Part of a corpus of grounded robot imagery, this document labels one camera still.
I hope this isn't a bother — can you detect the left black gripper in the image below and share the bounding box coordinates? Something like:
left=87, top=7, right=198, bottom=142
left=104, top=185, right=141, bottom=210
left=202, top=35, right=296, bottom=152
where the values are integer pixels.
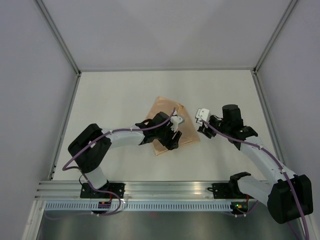
left=155, top=123, right=182, bottom=151

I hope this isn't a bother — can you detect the peach cloth napkin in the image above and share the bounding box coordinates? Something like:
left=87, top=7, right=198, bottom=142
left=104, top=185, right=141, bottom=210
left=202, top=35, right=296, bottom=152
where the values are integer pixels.
left=142, top=96, right=200, bottom=156

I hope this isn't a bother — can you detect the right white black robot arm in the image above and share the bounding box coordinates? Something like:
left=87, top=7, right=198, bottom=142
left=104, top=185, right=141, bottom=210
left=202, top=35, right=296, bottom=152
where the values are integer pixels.
left=195, top=104, right=314, bottom=224

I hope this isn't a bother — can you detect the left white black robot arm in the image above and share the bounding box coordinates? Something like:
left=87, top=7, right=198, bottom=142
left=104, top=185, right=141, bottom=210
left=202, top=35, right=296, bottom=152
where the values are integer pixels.
left=67, top=110, right=185, bottom=198

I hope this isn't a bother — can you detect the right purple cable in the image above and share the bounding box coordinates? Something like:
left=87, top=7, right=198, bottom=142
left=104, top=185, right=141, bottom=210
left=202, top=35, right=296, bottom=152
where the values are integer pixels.
left=199, top=119, right=311, bottom=240

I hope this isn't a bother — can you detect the purple cable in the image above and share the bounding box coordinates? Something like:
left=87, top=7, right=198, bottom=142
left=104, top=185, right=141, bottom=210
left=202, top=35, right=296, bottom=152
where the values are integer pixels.
left=44, top=107, right=177, bottom=221
left=199, top=119, right=311, bottom=240

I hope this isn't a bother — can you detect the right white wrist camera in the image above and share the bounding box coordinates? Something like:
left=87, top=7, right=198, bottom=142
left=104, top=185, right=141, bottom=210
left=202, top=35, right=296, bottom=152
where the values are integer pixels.
left=195, top=108, right=212, bottom=124

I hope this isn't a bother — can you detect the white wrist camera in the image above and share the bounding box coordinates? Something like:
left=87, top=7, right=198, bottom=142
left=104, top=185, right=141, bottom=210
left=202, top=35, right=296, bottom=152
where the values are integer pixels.
left=170, top=115, right=185, bottom=132
left=195, top=108, right=212, bottom=124

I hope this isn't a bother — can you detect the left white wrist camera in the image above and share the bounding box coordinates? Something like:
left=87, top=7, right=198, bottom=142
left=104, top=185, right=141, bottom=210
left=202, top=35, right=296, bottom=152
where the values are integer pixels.
left=170, top=115, right=185, bottom=132

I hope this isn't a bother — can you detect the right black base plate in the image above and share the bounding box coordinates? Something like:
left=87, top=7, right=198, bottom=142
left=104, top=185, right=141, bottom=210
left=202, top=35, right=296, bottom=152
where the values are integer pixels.
left=206, top=182, right=253, bottom=200

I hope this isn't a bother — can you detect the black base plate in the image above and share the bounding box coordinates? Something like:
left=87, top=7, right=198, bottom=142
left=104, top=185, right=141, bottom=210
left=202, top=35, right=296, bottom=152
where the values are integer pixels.
left=206, top=182, right=253, bottom=200
left=80, top=182, right=126, bottom=199

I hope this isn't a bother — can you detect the right side aluminium rail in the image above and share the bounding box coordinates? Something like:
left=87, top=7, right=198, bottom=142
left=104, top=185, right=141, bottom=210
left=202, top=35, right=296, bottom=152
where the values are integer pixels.
left=250, top=68, right=286, bottom=164

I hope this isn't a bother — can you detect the aluminium rail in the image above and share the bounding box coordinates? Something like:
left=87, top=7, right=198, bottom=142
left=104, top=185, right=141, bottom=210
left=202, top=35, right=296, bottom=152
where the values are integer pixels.
left=250, top=68, right=286, bottom=164
left=35, top=180, right=228, bottom=201
left=46, top=72, right=82, bottom=181

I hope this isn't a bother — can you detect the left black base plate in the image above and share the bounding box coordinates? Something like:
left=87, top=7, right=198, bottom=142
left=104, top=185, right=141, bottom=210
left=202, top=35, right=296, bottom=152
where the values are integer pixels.
left=80, top=182, right=126, bottom=199

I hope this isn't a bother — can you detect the white slotted cable duct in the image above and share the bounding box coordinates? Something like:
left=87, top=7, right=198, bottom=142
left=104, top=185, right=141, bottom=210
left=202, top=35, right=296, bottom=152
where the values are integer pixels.
left=44, top=200, right=232, bottom=212

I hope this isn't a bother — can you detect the left side aluminium rail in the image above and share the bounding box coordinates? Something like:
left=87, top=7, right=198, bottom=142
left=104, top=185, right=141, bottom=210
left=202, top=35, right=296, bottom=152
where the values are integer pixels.
left=46, top=72, right=82, bottom=181

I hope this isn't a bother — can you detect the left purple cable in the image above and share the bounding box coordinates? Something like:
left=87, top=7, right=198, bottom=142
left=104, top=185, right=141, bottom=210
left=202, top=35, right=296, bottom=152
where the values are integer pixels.
left=44, top=107, right=177, bottom=221

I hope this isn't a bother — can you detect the front aluminium rail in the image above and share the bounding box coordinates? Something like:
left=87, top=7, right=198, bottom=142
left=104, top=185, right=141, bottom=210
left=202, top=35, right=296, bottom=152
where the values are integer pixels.
left=35, top=180, right=228, bottom=201

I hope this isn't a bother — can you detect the left aluminium frame post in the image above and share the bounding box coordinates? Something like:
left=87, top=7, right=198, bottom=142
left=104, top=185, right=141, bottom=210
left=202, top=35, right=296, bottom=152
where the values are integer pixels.
left=33, top=0, right=81, bottom=77

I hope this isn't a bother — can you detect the aluminium frame post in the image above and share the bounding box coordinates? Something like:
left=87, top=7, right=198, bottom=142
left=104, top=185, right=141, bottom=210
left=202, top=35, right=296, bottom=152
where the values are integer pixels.
left=251, top=0, right=300, bottom=75
left=33, top=0, right=81, bottom=77

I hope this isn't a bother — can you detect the right aluminium frame post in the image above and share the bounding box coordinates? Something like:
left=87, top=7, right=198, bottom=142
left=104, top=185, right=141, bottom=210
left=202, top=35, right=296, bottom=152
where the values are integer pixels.
left=251, top=0, right=300, bottom=75

